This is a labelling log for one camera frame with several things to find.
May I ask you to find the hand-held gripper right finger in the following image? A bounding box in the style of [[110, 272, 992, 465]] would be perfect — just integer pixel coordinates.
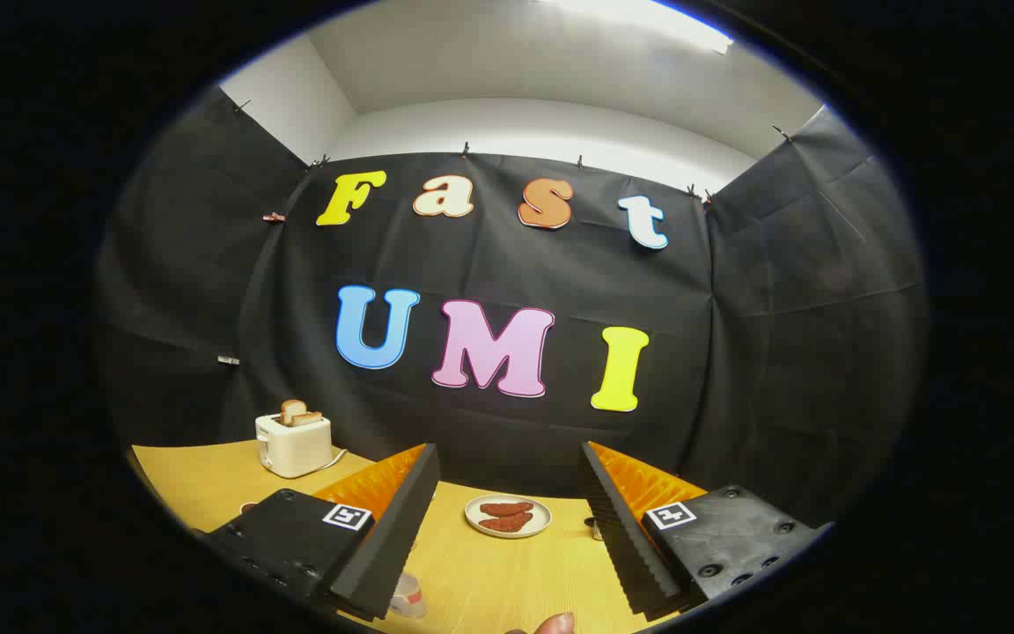
[[579, 441, 835, 619]]

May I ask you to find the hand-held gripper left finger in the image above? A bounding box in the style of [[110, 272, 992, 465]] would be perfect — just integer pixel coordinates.
[[195, 443, 440, 622]]

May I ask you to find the clear juice bottle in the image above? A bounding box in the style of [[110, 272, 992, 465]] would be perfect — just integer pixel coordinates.
[[388, 572, 429, 619]]

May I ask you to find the white round plate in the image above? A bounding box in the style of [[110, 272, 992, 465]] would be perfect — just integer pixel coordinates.
[[464, 494, 553, 539]]

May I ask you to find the wooden table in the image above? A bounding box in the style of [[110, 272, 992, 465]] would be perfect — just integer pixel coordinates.
[[130, 438, 680, 634]]

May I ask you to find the small brown rounded object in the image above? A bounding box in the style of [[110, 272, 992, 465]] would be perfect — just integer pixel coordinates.
[[505, 611, 577, 634]]

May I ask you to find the cream white toaster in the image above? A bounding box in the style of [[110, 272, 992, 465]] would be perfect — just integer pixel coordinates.
[[255, 412, 334, 479]]

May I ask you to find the black backdrop cloth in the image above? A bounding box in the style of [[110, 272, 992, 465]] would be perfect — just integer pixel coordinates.
[[93, 84, 929, 529]]

